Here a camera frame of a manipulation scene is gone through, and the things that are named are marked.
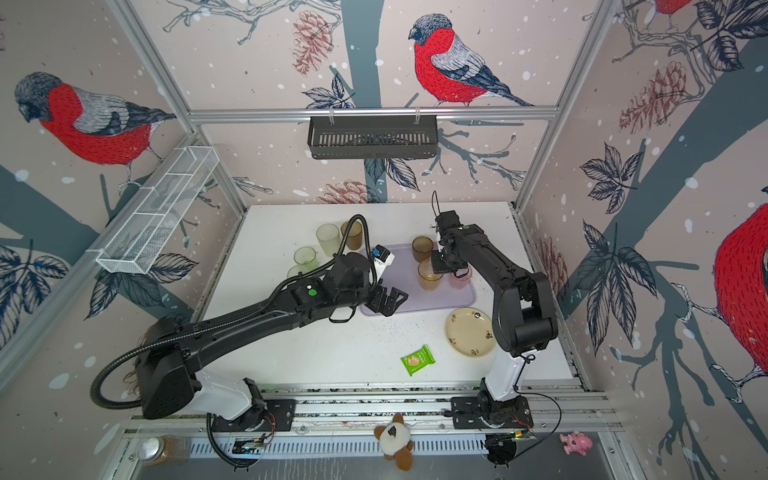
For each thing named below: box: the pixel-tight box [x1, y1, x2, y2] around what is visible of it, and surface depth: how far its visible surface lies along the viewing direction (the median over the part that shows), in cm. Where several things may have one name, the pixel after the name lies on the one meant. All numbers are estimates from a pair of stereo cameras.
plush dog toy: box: [374, 413, 414, 471], surface depth 69 cm
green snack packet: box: [400, 344, 436, 377], surface depth 83 cm
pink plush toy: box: [559, 431, 593, 456], surface depth 69 cm
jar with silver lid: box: [139, 434, 190, 467], surface depth 63 cm
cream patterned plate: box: [445, 307, 496, 358], surface depth 90 cm
